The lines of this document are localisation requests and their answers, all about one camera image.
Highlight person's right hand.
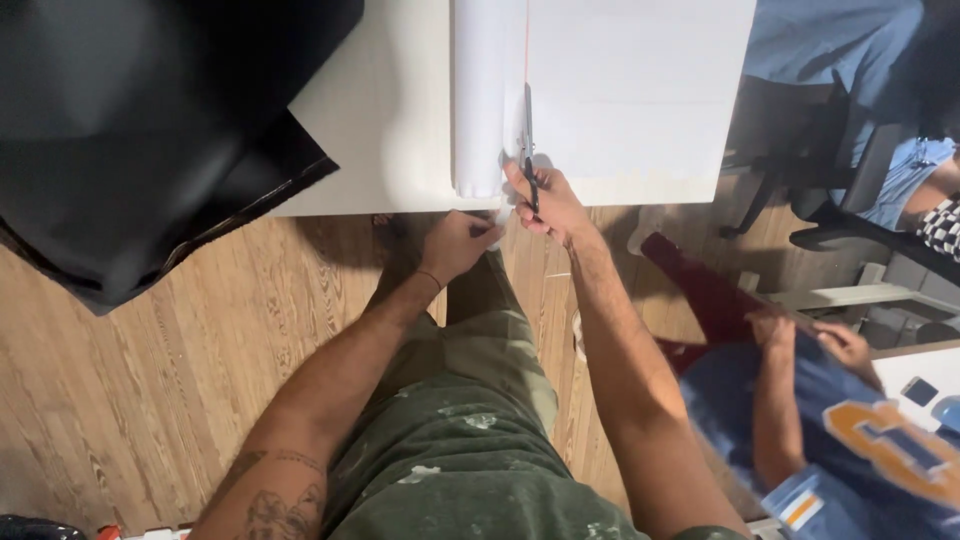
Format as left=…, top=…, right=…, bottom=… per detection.
left=502, top=159, right=603, bottom=248

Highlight curled white paper strip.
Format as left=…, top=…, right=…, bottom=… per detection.
left=451, top=0, right=528, bottom=249

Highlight dark smartphone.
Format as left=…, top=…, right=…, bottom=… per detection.
left=899, top=375, right=941, bottom=408

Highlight black fabric sheet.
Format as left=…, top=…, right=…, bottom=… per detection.
left=0, top=0, right=366, bottom=317

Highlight person's left hand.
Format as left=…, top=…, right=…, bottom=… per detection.
left=420, top=210, right=506, bottom=291

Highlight white furniture frame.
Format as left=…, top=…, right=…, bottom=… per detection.
left=737, top=261, right=960, bottom=350

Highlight light blue round object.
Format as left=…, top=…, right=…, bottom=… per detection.
left=931, top=396, right=960, bottom=449

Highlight person's green paint-stained trousers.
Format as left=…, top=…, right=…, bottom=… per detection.
left=321, top=250, right=745, bottom=540

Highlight black handled scissors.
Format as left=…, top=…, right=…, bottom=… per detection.
left=519, top=82, right=542, bottom=216

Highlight dark red cloth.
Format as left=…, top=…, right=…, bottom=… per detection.
left=639, top=231, right=775, bottom=378

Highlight person's foot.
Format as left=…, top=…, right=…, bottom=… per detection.
left=371, top=213, right=423, bottom=260

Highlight black office chair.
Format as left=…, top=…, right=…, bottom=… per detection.
left=718, top=70, right=960, bottom=289

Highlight large white paper sheet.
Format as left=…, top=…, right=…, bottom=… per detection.
left=523, top=0, right=758, bottom=208

